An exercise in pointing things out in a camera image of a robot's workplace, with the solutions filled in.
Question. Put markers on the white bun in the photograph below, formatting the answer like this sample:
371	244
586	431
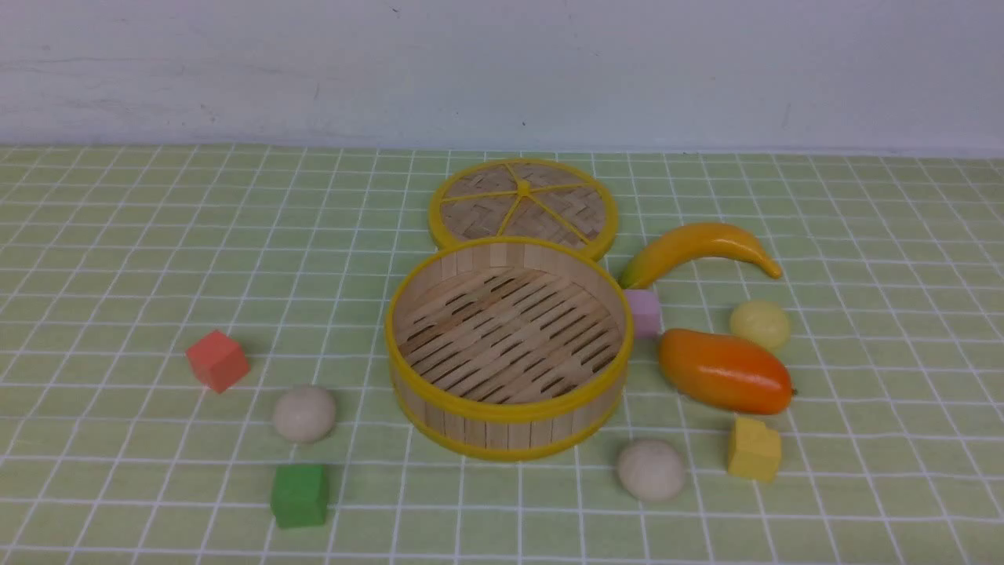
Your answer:
651	470
305	414

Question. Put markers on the pale yellow bun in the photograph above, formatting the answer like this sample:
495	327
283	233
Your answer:
761	322

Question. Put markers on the bamboo steamer tray yellow rim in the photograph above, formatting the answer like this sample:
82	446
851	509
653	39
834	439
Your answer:
508	348

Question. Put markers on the woven bamboo steamer lid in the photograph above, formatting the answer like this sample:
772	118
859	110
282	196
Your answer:
523	197

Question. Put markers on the pink cube block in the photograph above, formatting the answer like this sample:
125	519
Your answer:
646	312

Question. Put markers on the yellow toy banana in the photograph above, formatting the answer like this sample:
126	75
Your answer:
691	242

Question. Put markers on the orange toy mango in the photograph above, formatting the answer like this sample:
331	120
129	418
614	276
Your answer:
725	371

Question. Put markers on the green cube block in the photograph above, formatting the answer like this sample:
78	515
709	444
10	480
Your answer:
300	495

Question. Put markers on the red cube block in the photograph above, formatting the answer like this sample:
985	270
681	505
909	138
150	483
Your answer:
218	361

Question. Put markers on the yellow block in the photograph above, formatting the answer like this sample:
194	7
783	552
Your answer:
755	450

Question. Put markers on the green checkered tablecloth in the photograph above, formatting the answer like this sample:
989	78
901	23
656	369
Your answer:
115	260

